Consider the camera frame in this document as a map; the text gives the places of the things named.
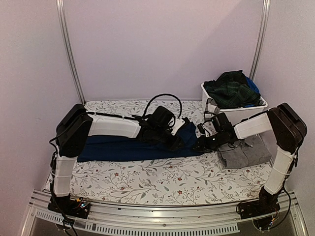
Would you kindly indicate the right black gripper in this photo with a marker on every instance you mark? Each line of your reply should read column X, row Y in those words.
column 204, row 145

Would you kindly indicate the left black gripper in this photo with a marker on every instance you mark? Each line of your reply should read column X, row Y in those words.
column 174, row 145

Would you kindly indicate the grey button shirt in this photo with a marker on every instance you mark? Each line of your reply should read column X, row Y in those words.
column 244, row 153

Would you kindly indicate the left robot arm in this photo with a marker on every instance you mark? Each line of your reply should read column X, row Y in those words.
column 72, row 133

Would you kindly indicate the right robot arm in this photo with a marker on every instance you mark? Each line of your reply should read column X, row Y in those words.
column 289, row 131

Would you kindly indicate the white laundry basket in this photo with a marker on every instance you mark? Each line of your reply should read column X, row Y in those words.
column 235, row 115

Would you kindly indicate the floral tablecloth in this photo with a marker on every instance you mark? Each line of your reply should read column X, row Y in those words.
column 195, row 180

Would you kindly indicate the black white checkered garment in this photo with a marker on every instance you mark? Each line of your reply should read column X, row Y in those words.
column 211, row 109

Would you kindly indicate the dark green plaid garment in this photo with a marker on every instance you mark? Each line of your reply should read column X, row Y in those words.
column 230, row 91

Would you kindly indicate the light blue garment in basket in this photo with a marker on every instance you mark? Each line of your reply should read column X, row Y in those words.
column 252, row 85

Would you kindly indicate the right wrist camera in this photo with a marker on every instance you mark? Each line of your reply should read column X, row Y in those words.
column 204, row 129

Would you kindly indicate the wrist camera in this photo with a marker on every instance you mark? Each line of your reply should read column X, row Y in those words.
column 178, row 124
column 204, row 129

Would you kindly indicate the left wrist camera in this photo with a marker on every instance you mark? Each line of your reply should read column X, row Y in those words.
column 178, row 124

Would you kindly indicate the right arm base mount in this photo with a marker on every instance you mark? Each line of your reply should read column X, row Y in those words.
column 266, row 203

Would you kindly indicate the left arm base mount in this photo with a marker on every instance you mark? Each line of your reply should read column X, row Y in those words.
column 79, row 207

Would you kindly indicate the left aluminium corner post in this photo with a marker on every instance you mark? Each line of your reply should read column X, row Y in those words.
column 68, row 50

